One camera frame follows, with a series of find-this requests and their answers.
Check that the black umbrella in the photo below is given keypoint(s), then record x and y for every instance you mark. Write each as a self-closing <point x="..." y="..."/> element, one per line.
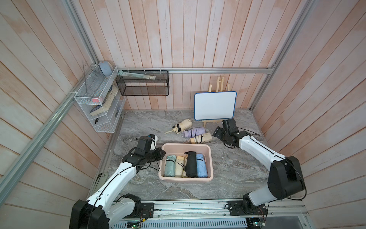
<point x="191" y="164"/>

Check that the mint umbrella front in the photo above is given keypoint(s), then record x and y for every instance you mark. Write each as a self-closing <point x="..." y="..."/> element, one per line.
<point x="170" y="166"/>

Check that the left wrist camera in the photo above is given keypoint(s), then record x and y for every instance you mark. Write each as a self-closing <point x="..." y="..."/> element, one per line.
<point x="154" y="139"/>

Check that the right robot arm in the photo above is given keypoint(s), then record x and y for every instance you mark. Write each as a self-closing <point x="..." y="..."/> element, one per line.
<point x="285" y="174"/>

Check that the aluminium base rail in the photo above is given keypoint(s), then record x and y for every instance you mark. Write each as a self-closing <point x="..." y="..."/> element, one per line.
<point x="215" y="214"/>

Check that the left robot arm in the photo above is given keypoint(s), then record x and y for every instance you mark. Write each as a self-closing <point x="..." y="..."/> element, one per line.
<point x="99" y="211"/>

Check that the flat item on basket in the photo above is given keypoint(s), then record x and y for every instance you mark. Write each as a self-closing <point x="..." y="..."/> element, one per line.
<point x="136" y="75"/>

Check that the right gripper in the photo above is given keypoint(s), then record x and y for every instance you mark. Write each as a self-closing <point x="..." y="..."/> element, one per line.
<point x="217" y="132"/>

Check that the grey round speaker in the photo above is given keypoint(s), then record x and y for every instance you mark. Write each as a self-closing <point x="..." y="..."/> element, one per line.
<point x="106" y="68"/>

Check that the black wire basket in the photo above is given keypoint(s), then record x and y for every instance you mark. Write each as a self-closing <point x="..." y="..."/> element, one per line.
<point x="130" y="86"/>

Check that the beige umbrella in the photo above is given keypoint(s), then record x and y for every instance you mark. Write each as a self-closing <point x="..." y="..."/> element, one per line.
<point x="201" y="139"/>
<point x="181" y="127"/>
<point x="179" y="166"/>
<point x="184" y="175"/>

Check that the book on shelf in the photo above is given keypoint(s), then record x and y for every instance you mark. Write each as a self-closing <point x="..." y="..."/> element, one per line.
<point x="107" y="102"/>

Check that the white board blue frame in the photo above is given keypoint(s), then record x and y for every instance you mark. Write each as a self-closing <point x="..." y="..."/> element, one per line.
<point x="214" y="105"/>

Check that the blue umbrella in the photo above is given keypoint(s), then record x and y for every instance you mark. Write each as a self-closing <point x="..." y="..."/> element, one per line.
<point x="201" y="166"/>

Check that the purple folded umbrella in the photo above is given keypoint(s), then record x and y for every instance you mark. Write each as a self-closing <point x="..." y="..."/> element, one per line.
<point x="193" y="132"/>

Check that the white wire shelf rack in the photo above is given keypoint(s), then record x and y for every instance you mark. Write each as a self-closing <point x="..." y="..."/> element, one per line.
<point x="92" y="93"/>

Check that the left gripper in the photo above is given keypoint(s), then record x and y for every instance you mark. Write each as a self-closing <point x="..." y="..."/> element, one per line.
<point x="160" y="154"/>

